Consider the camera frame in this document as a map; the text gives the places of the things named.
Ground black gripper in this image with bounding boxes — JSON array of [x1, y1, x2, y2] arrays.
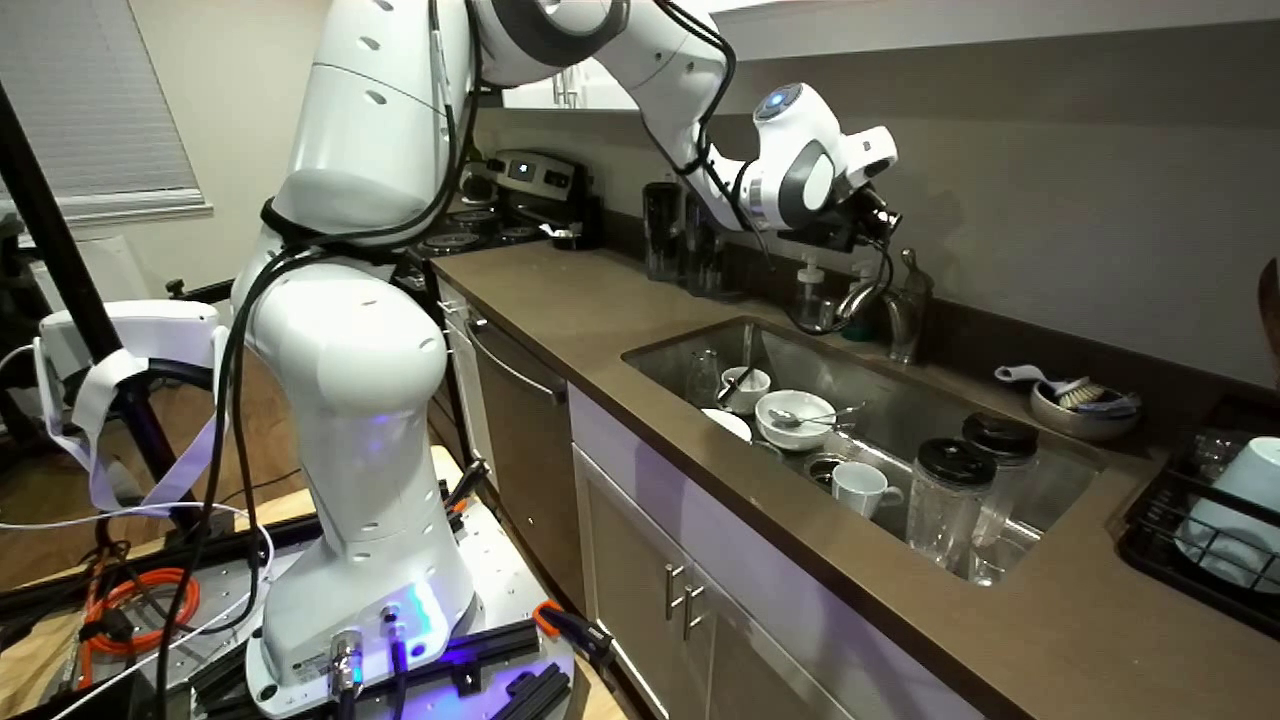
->
[[800, 188, 898, 251]]

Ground chrome kitchen faucet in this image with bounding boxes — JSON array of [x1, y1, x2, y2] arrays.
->
[[836, 249, 932, 364]]

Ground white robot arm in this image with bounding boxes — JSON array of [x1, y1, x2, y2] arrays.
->
[[234, 0, 896, 720]]

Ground soap dispenser bottle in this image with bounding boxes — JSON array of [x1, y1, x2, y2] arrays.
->
[[794, 263, 833, 335]]

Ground dark glass tumbler right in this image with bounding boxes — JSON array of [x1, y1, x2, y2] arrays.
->
[[680, 196, 722, 295]]

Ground dark glass tumbler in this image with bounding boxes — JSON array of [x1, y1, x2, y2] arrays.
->
[[680, 196, 722, 295], [642, 180, 683, 281]]

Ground white cup in sink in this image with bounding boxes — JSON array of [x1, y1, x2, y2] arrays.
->
[[717, 364, 771, 412]]

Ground dark glass tumbler left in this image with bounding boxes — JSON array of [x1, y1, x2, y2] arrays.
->
[[642, 180, 683, 281]]

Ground stainless steel sink basin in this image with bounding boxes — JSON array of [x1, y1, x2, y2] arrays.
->
[[626, 321, 1100, 586]]

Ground white bowl with spoon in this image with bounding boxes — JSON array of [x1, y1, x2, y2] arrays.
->
[[754, 388, 836, 451]]

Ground white mug in sink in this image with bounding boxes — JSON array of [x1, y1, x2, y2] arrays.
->
[[833, 459, 903, 519]]

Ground bowl with utensils on counter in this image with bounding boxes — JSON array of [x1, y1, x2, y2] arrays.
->
[[990, 364, 1142, 441]]

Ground glass jar black lid rear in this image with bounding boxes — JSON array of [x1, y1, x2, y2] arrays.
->
[[958, 412, 1038, 545]]

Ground glass jar black lid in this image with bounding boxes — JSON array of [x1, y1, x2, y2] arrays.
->
[[903, 437, 997, 571], [958, 412, 1038, 545]]

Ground glass jar black lid front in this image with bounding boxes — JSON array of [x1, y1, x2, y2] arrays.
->
[[903, 437, 997, 571]]

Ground black stove range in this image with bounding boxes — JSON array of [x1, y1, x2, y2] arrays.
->
[[451, 147, 601, 249]]

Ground stainless dishwasher front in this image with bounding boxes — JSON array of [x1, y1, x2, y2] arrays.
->
[[469, 321, 582, 603]]

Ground white lower cabinet doors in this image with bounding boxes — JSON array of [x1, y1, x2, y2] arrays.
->
[[566, 388, 982, 720]]

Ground black dish rack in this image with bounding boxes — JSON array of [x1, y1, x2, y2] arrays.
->
[[1119, 427, 1280, 635]]

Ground white plate in rack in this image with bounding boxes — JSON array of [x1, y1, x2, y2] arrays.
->
[[1175, 437, 1280, 597]]

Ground window blind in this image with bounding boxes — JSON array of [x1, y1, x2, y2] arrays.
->
[[0, 0, 203, 218]]

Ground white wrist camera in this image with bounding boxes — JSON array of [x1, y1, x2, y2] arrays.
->
[[841, 125, 898, 184]]

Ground white chair frame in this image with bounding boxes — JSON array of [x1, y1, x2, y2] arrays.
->
[[30, 299, 229, 516]]

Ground orange cable coil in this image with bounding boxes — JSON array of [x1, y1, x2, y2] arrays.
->
[[77, 563, 209, 690]]

